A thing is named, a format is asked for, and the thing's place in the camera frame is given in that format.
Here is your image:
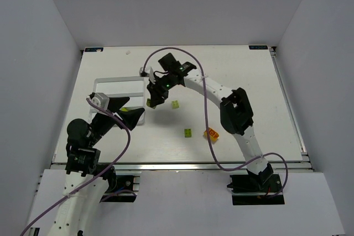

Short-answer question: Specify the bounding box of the left blue label sticker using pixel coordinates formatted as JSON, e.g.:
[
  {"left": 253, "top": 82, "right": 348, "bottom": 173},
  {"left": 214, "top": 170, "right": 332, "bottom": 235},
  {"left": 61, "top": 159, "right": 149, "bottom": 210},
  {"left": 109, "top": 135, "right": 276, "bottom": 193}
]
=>
[{"left": 84, "top": 47, "right": 103, "bottom": 53}]

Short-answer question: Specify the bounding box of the white compartment tray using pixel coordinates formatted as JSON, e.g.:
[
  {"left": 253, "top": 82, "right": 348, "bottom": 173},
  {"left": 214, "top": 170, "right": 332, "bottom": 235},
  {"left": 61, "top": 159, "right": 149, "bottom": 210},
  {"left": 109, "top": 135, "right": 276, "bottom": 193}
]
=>
[{"left": 92, "top": 76, "right": 146, "bottom": 110}]

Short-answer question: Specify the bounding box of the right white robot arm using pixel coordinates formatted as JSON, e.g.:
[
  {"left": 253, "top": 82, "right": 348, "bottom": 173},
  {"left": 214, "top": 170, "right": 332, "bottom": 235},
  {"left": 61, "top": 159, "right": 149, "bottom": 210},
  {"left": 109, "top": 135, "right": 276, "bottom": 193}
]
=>
[{"left": 139, "top": 53, "right": 273, "bottom": 187}]

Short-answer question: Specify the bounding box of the light green lego brick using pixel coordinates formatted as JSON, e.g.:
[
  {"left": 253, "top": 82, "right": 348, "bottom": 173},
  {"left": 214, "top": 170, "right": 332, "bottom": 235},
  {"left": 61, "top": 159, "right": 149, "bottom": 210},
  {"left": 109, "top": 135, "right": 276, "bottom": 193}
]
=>
[{"left": 171, "top": 100, "right": 180, "bottom": 109}]

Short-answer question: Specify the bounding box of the right blue label sticker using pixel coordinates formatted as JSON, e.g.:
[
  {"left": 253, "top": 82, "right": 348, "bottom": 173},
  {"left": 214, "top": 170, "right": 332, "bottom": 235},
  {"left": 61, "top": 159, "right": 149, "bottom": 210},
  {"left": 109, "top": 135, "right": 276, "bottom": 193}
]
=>
[{"left": 248, "top": 45, "right": 268, "bottom": 50}]

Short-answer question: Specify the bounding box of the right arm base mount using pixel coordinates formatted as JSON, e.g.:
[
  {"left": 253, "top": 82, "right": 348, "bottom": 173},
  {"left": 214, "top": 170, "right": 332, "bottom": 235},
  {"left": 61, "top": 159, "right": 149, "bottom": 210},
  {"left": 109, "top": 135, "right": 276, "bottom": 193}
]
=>
[{"left": 227, "top": 174, "right": 285, "bottom": 206}]

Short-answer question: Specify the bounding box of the blue label sticker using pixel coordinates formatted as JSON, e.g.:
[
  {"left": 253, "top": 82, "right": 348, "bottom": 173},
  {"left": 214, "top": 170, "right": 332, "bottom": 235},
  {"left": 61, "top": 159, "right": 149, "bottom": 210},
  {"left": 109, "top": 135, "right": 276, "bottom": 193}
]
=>
[
  {"left": 248, "top": 45, "right": 268, "bottom": 50},
  {"left": 84, "top": 47, "right": 103, "bottom": 53}
]

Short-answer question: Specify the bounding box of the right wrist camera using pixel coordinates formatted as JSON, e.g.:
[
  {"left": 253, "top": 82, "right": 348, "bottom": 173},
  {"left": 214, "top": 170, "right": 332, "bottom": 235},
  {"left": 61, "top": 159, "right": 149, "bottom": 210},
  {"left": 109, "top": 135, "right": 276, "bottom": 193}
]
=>
[{"left": 139, "top": 67, "right": 155, "bottom": 83}]

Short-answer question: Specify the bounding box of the orange curved lego brick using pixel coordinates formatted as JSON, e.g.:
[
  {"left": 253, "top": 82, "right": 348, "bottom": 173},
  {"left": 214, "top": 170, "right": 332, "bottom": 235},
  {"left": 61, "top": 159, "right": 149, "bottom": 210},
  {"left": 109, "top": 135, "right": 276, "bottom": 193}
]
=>
[{"left": 204, "top": 128, "right": 219, "bottom": 143}]

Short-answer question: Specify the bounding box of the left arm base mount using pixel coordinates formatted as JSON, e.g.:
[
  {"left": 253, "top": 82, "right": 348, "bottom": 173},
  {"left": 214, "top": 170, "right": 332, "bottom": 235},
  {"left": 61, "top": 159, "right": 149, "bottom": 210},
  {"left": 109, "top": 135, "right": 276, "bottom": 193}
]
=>
[{"left": 101, "top": 171, "right": 140, "bottom": 203}]

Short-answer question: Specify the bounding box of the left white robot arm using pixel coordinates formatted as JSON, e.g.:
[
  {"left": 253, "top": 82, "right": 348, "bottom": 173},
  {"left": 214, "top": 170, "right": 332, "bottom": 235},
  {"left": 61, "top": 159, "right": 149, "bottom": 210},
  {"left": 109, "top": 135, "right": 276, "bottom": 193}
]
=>
[{"left": 48, "top": 92, "right": 145, "bottom": 235}]

